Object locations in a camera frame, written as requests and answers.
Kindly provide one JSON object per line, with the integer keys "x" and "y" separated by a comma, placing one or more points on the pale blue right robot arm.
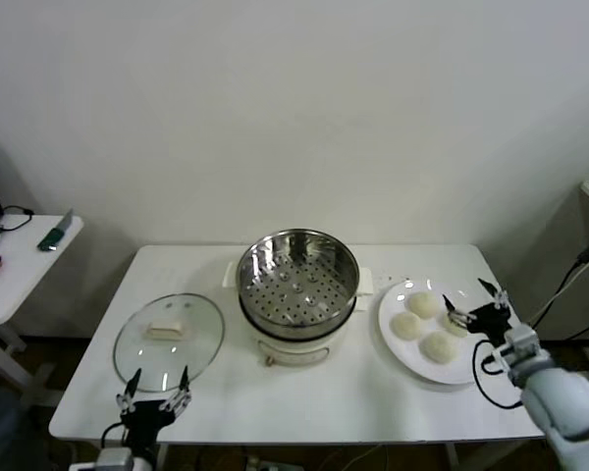
{"x": 564, "y": 402}

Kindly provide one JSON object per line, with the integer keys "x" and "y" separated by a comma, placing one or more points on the stainless steel steamer basket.
{"x": 275, "y": 255}

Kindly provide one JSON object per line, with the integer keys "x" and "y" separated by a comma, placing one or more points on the white side table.
{"x": 24, "y": 265}

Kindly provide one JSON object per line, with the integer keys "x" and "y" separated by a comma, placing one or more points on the white steamed baozi bun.
{"x": 455, "y": 329}
{"x": 439, "y": 347}
{"x": 406, "y": 326}
{"x": 423, "y": 304}

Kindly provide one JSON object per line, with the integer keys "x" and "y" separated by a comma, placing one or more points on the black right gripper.
{"x": 493, "y": 321}

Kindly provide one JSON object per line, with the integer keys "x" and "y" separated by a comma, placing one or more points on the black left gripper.
{"x": 147, "y": 417}

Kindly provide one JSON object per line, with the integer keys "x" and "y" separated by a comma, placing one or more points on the white round plate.
{"x": 397, "y": 353}

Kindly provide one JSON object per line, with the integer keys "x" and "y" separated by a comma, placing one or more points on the white electric cooker base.
{"x": 294, "y": 350}

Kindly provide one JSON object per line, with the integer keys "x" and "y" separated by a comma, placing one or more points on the person leg blue jeans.
{"x": 0, "y": 432}

